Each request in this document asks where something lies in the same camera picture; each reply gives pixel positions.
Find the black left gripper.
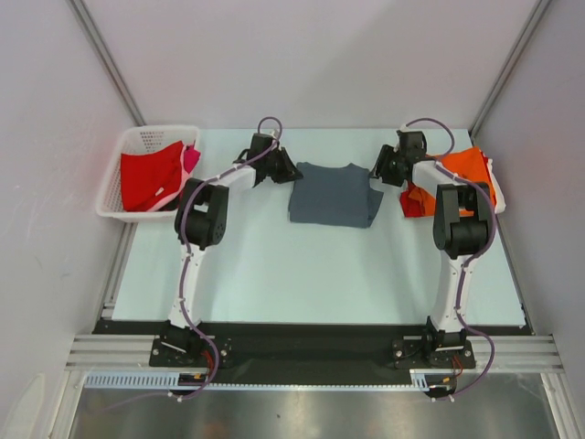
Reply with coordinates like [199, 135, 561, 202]
[263, 147, 303, 185]

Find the grey blue t shirt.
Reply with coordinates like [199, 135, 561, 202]
[288, 162, 384, 229]

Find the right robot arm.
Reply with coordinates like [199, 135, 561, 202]
[370, 129, 495, 368]

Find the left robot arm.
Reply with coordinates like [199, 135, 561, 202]
[159, 130, 303, 366]

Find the orange folded t shirt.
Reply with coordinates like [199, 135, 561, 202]
[426, 146, 495, 217]

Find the pink shirt in basket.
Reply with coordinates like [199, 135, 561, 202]
[156, 145, 201, 211]

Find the white folded t shirt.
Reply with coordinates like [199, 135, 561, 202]
[485, 158, 506, 214]

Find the red shirt in basket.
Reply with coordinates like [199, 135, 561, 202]
[120, 141, 185, 212]

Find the white plastic basket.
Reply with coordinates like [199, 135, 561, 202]
[95, 124, 200, 223]

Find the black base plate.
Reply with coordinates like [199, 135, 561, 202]
[92, 319, 531, 379]

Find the white cable duct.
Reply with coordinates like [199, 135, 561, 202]
[84, 369, 453, 392]

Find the right aluminium corner post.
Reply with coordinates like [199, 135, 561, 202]
[468, 0, 554, 141]

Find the aluminium corner post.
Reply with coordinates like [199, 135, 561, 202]
[66, 0, 146, 126]
[468, 0, 554, 141]

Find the left aluminium corner post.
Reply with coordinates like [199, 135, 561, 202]
[66, 0, 146, 126]

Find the aluminium frame rail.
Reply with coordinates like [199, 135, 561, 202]
[66, 335, 154, 370]

